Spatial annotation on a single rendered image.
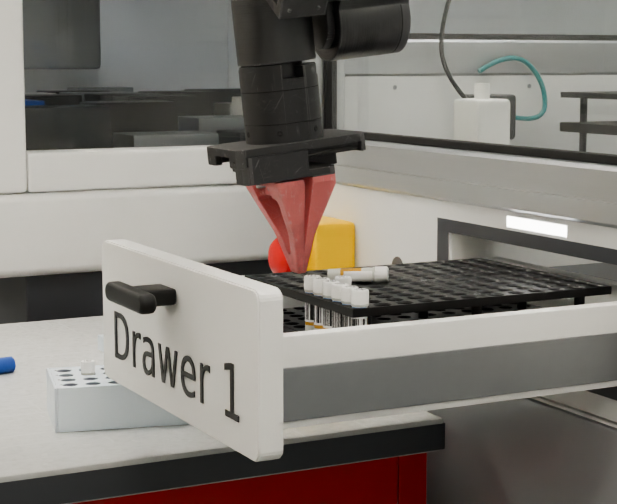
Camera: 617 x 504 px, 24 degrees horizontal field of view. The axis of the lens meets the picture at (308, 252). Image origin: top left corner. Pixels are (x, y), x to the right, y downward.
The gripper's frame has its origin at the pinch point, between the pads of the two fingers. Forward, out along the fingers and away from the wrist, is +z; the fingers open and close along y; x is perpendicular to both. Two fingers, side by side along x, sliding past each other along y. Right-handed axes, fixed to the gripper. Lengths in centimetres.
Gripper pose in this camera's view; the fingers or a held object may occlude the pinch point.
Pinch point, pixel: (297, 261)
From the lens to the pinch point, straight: 108.0
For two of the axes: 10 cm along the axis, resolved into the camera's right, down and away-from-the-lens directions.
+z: 1.0, 9.8, 1.8
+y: 9.0, -1.7, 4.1
